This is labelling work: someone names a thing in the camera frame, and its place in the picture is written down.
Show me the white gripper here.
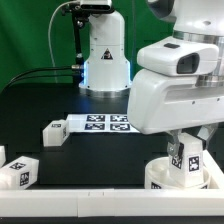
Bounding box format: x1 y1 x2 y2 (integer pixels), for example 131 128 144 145
127 69 224 157

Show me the white L-shaped fence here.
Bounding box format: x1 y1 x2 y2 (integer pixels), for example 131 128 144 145
0 151 224 217

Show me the white round stool seat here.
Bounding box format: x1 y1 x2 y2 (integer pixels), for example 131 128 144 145
144 157 211 190

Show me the black camera stand pole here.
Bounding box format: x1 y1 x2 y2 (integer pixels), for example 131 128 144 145
62 3 89 65

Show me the black cable upper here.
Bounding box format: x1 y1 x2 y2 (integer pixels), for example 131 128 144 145
6 65 84 88

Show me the black cable lower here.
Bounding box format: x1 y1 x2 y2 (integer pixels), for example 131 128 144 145
0 73 83 96

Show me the white cable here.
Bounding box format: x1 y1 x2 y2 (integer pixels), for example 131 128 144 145
47 0 81 84

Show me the black camera on stand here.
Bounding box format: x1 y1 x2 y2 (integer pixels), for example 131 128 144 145
80 0 112 14

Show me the white marker sheet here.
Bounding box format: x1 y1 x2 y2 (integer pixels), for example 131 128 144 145
67 114 137 133

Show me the black cable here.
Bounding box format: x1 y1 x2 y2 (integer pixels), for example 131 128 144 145
6 65 84 88
0 73 83 96

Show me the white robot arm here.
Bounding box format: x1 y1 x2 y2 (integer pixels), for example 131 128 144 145
80 0 224 136

